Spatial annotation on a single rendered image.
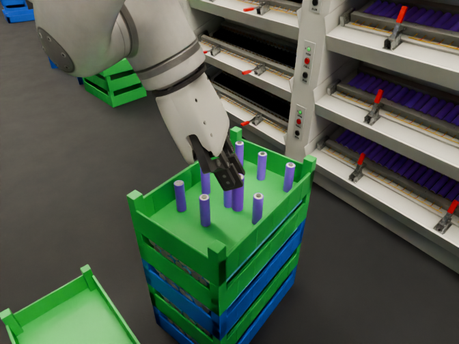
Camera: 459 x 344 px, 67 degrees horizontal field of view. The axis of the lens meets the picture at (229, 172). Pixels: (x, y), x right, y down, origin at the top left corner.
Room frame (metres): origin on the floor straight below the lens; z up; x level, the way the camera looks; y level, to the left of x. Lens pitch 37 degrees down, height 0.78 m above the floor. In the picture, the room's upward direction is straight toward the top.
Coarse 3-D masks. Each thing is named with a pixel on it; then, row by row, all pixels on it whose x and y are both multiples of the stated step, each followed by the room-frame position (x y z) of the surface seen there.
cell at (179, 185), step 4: (180, 180) 0.49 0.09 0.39; (176, 184) 0.48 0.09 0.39; (180, 184) 0.48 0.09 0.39; (176, 188) 0.47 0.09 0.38; (180, 188) 0.47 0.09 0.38; (176, 192) 0.48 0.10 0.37; (180, 192) 0.47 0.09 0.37; (184, 192) 0.48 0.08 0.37; (176, 196) 0.48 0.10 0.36; (180, 196) 0.47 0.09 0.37; (184, 196) 0.48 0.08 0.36; (176, 200) 0.48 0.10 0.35; (180, 200) 0.47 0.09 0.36; (184, 200) 0.48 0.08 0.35; (176, 204) 0.48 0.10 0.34; (180, 204) 0.47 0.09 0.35; (184, 204) 0.48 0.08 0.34; (180, 208) 0.47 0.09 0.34; (184, 208) 0.48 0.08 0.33
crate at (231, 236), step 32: (256, 160) 0.63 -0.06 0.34; (288, 160) 0.58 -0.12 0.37; (160, 192) 0.49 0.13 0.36; (192, 192) 0.53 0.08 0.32; (256, 192) 0.53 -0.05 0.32; (288, 192) 0.47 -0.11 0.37; (160, 224) 0.44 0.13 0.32; (192, 224) 0.44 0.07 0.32; (224, 224) 0.44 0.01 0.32; (256, 224) 0.39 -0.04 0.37; (192, 256) 0.35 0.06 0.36; (224, 256) 0.32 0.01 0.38
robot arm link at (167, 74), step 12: (192, 48) 0.40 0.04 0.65; (168, 60) 0.37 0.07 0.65; (180, 60) 0.38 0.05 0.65; (192, 60) 0.39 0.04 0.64; (144, 72) 0.38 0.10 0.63; (156, 72) 0.37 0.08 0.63; (168, 72) 0.37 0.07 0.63; (180, 72) 0.38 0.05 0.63; (192, 72) 0.39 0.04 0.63; (144, 84) 0.39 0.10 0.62; (156, 84) 0.37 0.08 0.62; (168, 84) 0.37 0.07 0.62
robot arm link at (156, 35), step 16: (128, 0) 0.37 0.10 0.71; (144, 0) 0.38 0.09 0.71; (160, 0) 0.39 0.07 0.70; (176, 0) 0.41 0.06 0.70; (128, 16) 0.36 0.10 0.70; (144, 16) 0.37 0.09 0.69; (160, 16) 0.38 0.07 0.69; (176, 16) 0.40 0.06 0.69; (144, 32) 0.37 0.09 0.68; (160, 32) 0.38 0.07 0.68; (176, 32) 0.39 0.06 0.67; (192, 32) 0.41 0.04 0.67; (144, 48) 0.37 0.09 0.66; (160, 48) 0.38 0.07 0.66; (176, 48) 0.38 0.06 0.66; (144, 64) 0.38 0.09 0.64
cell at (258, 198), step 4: (256, 196) 0.45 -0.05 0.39; (260, 196) 0.45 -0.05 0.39; (256, 200) 0.44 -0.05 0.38; (260, 200) 0.44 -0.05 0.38; (256, 204) 0.44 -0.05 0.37; (260, 204) 0.44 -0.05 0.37; (256, 208) 0.44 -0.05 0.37; (260, 208) 0.44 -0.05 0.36; (252, 212) 0.45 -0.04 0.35; (256, 212) 0.44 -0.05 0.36; (260, 212) 0.44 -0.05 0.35; (252, 216) 0.45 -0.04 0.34; (256, 216) 0.44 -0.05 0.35; (260, 216) 0.44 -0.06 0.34; (252, 220) 0.45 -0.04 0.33; (256, 220) 0.44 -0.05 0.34
